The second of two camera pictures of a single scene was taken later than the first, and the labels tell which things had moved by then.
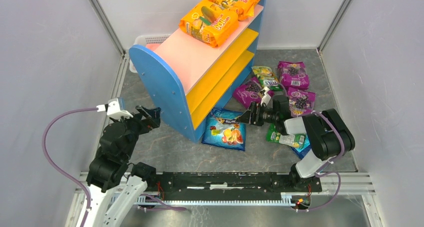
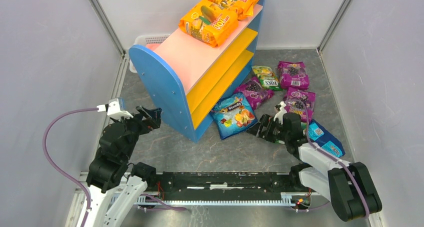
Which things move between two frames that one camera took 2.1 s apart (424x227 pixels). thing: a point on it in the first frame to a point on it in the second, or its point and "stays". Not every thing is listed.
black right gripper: [258, 115] to [267, 128]
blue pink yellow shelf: [190, 81] stays
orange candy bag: [209, 23] stays
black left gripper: [142, 118] stays
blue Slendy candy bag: [222, 129] to [233, 113]
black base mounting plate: [233, 184] stays
